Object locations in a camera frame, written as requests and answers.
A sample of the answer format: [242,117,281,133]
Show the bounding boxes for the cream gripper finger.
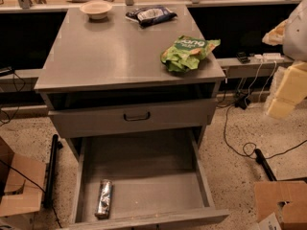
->
[266,61,307,119]
[262,20,287,46]

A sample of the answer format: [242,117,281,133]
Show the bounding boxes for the silver blue redbull can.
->
[95,179,112,219]

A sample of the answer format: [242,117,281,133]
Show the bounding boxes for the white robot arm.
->
[262,0,307,119]

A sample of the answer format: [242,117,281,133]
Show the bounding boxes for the open grey middle drawer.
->
[69,129,229,230]

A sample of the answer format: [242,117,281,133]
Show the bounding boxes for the grey metal drawer cabinet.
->
[35,5,224,155]

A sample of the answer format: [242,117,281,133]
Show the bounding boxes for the grey upper drawer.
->
[49,99,217,138]

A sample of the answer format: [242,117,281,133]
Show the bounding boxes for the white power strip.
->
[254,53,284,61]

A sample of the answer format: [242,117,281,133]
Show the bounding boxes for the small black device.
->
[237,52,250,63]

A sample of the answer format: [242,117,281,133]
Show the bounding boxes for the black bar right floor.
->
[254,149,276,181]

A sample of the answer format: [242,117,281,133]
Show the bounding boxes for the black bar floor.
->
[43,134,62,209]
[254,149,276,181]

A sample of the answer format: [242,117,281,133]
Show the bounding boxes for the green chip bag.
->
[160,35,221,73]

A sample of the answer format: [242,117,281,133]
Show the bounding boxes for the right cardboard box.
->
[254,181,307,230]

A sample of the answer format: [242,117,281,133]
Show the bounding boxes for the cardboard box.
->
[0,137,46,217]
[254,181,307,230]

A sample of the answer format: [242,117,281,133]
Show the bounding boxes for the dark blue snack bag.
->
[126,5,177,28]

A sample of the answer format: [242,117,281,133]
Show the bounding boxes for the beige bowl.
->
[80,1,112,20]

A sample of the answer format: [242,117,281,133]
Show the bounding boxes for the black bar left floor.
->
[43,134,62,209]

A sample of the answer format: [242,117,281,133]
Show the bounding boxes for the left cardboard box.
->
[0,137,46,217]

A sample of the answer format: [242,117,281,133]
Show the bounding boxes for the black floor cable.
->
[223,103,307,161]

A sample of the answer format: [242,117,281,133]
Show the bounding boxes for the black drawer handle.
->
[123,112,151,122]

